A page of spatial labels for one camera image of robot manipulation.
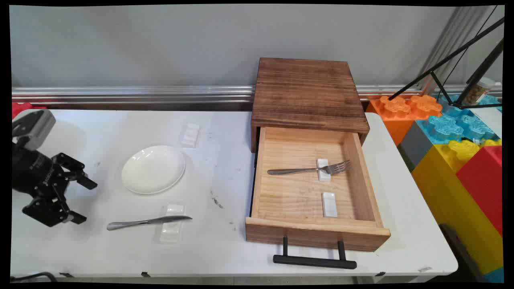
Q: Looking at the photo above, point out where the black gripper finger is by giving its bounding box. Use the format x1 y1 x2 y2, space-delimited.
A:
51 152 98 190
22 186 88 228

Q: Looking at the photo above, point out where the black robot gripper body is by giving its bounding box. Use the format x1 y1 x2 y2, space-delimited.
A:
12 144 61 200

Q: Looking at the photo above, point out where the silver serrated table knife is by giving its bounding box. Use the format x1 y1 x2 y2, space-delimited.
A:
106 216 193 231

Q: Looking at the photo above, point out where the small red object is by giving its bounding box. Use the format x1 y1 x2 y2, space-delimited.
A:
12 102 47 119

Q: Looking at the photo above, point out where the white round ceramic plate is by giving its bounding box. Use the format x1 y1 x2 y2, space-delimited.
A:
121 145 186 195

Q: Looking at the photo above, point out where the white ceramic cutlery rest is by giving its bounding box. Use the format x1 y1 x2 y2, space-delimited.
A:
181 123 201 148
316 158 332 182
159 204 186 243
321 192 338 218

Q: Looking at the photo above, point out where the silver metal fork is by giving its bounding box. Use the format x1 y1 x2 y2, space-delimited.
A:
267 160 352 176

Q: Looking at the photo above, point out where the light wooden drawer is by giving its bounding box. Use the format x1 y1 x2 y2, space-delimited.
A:
245 126 391 252

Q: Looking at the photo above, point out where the dark wooden drawer cabinet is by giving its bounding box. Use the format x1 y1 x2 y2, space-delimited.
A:
250 57 371 154

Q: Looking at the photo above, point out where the orange giant building block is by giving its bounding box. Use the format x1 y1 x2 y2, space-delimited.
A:
366 94 443 147

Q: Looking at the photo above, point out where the grey giant building block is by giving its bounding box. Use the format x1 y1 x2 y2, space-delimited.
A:
399 120 435 170

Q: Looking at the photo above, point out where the yellow giant building block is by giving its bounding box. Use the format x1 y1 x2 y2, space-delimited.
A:
412 138 504 275

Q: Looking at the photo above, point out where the light blue giant building block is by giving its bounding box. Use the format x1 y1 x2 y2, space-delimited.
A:
417 94 502 145

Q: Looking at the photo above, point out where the black tripod stand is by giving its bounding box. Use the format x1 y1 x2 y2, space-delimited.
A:
388 16 505 110

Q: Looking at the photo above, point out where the red giant building block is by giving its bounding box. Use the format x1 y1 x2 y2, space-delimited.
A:
456 145 503 237

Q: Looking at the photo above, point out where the clear jar with nuts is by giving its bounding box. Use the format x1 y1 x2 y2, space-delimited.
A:
467 77 497 106

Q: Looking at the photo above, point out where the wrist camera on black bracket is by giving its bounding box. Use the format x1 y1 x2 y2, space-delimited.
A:
12 109 57 151

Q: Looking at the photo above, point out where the aluminium wall rail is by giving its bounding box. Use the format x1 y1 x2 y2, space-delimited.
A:
12 84 502 106

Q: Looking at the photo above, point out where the black drawer handle bar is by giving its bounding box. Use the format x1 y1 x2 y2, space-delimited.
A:
273 236 358 270

